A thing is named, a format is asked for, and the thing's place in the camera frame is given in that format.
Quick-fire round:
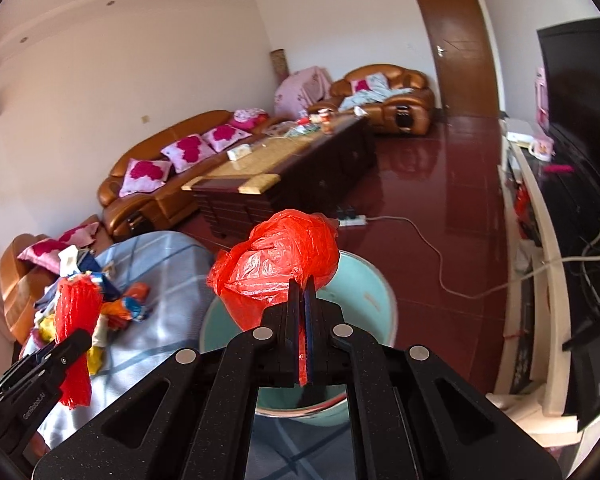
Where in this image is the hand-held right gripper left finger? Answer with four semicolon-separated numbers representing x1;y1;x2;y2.
32;277;306;480

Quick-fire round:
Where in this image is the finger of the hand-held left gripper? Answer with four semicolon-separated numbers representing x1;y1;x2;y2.
40;329;94;386
0;352;56;386

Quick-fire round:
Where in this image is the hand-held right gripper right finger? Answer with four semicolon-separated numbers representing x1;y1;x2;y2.
305;277;563;480

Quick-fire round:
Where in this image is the red mesh bag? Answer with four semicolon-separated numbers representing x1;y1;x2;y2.
54;275;104;408

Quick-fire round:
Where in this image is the teal plastic bin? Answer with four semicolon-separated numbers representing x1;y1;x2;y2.
198;250;398;428

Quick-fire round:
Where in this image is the red plastic bag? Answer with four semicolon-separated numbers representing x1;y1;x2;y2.
206;208;341;387

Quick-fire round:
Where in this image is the pile of colourful wrappers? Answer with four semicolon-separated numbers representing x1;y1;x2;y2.
22;245;153;376

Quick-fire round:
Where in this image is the brown leather armchair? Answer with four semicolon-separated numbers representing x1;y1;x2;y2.
0;215;113;341

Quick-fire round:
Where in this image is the white power strip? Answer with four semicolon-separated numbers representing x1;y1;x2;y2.
337;206;368;227

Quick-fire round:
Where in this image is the blue plaid blanket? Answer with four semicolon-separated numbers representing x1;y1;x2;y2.
27;230;356;480

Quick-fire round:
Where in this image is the dark wooden coffee table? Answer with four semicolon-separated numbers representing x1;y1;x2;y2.
181;115;378;241

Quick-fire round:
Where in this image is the long brown leather sofa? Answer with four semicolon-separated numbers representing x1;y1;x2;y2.
97;110;291;241

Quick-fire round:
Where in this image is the green wrapped bundle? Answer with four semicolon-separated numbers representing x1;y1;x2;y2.
280;122;321;140

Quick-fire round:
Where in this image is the folded pink blanket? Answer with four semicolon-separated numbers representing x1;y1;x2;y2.
230;108;270;132

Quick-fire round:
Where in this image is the pink floral cover cloth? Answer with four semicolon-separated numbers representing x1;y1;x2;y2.
274;66;331;118

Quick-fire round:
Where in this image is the light blue blanket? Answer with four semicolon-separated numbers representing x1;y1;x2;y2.
339;74;413;111

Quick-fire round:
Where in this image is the brown leather loveseat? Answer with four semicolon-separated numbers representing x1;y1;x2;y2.
307;64;436;136

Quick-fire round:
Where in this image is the red hanging ornament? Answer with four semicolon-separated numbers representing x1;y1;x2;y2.
512;185;531;241

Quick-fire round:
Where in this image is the cream television stand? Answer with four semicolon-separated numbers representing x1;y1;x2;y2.
495;115;600;441

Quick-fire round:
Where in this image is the brown woven column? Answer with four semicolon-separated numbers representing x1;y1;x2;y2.
270;49;288;83

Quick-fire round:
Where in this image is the flat white box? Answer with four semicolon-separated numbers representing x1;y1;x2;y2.
502;117;546;143

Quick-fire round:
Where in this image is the white printed mug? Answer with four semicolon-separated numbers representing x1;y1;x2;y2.
527;137;556;162

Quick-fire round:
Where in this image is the brown wooden door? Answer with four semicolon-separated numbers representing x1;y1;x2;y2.
409;0;501;121

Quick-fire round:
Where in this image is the pink gift box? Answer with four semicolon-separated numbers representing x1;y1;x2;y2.
535;66;551;128

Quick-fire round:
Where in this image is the black television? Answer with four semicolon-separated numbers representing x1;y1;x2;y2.
536;16;600;211

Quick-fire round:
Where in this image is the white power cable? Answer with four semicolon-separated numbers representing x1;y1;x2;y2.
365;215;600;301

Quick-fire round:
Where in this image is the tangle of cables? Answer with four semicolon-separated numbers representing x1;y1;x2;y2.
570;220;600;331

